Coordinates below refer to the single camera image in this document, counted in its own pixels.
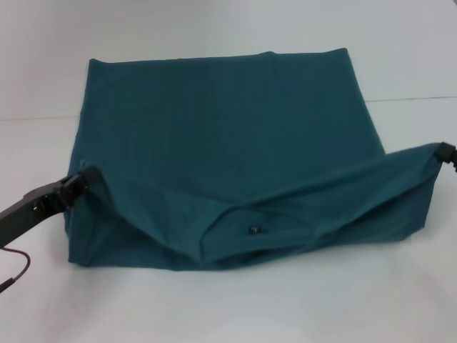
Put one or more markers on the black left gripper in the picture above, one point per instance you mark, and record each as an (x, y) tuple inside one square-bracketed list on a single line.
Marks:
[(28, 211)]

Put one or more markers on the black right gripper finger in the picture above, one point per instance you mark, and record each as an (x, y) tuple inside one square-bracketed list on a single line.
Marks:
[(448, 151)]

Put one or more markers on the teal blue printed t-shirt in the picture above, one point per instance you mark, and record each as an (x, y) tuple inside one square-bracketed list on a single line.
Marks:
[(221, 143)]

